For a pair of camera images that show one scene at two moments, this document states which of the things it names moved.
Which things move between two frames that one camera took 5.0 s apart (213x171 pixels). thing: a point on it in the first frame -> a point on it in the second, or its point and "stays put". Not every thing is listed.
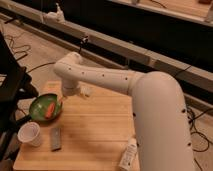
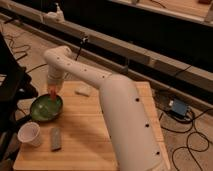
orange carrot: x=50 y=110 -> x=53 y=94
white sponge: x=85 y=90 stays put
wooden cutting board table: x=90 y=133 stays put
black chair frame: x=15 y=87 stays put
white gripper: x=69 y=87 -> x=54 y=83
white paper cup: x=29 y=134 stays put
